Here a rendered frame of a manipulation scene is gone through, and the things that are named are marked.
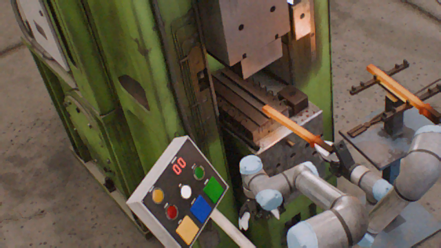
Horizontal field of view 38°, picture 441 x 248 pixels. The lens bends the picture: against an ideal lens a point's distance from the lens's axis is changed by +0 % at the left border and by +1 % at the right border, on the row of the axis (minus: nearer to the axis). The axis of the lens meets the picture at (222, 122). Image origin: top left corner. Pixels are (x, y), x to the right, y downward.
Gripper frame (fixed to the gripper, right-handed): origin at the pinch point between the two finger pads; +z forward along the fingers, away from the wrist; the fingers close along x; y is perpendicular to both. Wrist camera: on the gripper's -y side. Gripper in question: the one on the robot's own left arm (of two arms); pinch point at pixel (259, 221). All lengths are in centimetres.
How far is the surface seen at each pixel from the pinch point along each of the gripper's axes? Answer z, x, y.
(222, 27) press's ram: -61, 7, -40
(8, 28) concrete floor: 93, -116, -341
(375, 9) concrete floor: 93, 158, -223
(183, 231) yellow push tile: -8.9, -27.9, 0.3
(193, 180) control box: -15.4, -18.6, -15.8
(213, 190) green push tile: -7.7, -12.4, -14.6
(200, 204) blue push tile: -9.1, -19.2, -8.8
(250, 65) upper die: -39, 15, -43
